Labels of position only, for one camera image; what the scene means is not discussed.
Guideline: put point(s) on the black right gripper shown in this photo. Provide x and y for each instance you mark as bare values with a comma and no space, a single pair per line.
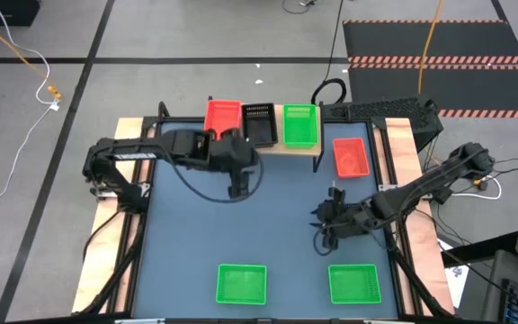
344,216

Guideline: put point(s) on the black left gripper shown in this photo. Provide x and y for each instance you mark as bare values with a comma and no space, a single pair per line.
234,155

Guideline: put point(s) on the red plastic basket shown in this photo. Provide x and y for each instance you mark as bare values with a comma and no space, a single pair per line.
222,114
351,157

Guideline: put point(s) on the black plastic basket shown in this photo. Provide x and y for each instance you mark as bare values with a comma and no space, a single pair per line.
260,126

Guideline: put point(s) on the green plastic basket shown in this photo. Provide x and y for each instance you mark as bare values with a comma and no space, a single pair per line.
354,283
241,284
300,126

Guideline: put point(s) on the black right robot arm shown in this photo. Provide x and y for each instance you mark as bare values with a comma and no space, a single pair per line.
434,180

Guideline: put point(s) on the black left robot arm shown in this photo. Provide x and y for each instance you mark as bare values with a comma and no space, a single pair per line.
128,155

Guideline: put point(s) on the wooden shelf with black legs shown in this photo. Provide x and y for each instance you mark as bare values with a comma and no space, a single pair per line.
295,152

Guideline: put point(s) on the grey metal mounting plate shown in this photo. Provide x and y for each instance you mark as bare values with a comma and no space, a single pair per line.
101,193
385,186

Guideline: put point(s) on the wooden table side board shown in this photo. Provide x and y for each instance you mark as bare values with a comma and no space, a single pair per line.
99,252
425,252

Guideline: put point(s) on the black perforated computer tower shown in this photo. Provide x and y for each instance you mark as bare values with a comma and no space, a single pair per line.
385,110

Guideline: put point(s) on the white paper sheet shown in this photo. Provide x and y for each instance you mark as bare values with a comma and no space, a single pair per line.
459,288

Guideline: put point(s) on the dark grey side desk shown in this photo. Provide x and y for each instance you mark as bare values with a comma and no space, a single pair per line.
495,279

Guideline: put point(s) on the black mat with striped edges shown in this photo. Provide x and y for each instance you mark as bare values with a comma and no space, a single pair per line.
466,40

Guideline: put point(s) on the black box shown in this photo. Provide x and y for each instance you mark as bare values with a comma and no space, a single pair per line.
2,11

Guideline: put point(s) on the black aluminium table frame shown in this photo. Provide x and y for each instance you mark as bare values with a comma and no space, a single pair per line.
133,279

